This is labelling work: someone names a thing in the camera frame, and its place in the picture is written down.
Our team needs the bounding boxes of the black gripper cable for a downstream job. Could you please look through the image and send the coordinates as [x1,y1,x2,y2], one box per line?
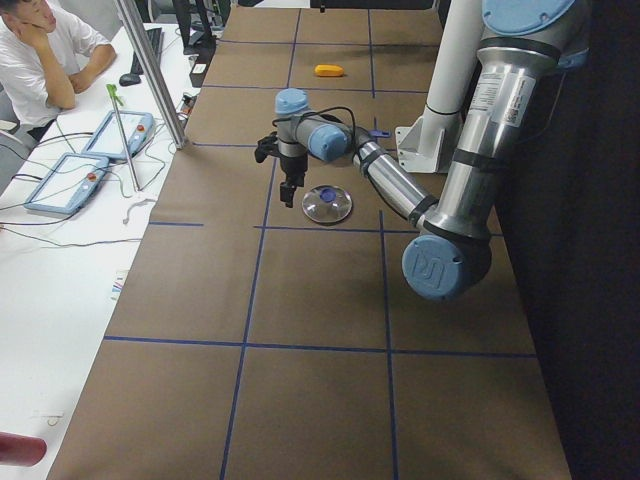
[271,105,362,146]

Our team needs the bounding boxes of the yellow corn cob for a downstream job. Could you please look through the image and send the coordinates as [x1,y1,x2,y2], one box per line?
[314,64,345,78]

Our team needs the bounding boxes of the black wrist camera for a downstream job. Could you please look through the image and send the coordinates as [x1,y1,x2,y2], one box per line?
[254,131,280,164]

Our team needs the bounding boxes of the lower teach pendant tablet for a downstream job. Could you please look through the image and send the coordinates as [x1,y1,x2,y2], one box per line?
[24,153,110,215]

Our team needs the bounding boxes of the aluminium frame post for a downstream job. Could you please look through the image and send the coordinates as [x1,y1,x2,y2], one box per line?
[114,0,187,150]

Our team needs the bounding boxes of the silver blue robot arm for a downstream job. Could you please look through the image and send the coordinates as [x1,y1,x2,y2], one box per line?
[255,1,592,300]

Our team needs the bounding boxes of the teach pendant tablet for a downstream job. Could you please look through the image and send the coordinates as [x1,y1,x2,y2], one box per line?
[24,153,110,215]
[82,111,155,161]

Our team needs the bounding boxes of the black keyboard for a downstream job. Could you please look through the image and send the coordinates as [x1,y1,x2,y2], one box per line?
[130,28,164,75]

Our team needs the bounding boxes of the red cylinder object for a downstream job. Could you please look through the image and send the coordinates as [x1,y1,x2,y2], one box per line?
[0,432,47,467]

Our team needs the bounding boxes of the glass pot lid blue knob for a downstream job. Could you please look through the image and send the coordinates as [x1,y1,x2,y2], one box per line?
[302,185,353,225]

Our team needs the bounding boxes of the black computer mouse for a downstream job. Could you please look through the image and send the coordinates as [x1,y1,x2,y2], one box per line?
[119,73,141,87]

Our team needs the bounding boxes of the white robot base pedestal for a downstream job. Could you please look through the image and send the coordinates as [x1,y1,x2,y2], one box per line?
[396,0,484,173]

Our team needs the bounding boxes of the dark blue saucepan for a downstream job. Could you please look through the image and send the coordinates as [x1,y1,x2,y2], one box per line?
[369,130,391,139]

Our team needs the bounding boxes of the upper teach pendant tablet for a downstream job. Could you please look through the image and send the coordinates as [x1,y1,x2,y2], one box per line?
[82,111,155,161]

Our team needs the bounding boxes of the metal rod green tip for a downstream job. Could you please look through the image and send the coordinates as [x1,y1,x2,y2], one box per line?
[106,83,141,193]

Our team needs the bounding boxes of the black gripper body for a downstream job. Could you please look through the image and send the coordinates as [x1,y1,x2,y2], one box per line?
[280,153,308,188]

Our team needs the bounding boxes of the person in white shirt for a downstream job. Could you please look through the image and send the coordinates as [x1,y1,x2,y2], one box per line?
[1,1,116,141]

